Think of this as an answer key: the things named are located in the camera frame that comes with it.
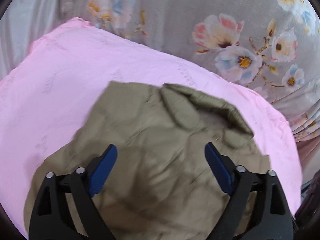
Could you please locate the khaki puffer jacket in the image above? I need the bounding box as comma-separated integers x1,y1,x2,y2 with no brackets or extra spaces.
23,82,270,239

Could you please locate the pink bed sheet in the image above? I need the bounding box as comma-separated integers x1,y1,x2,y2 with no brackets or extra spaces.
1,18,302,234

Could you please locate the grey floral quilt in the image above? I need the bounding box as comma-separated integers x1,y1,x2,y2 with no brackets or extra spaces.
59,0,319,142

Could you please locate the silver satin curtain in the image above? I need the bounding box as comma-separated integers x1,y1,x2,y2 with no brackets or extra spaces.
1,0,61,79

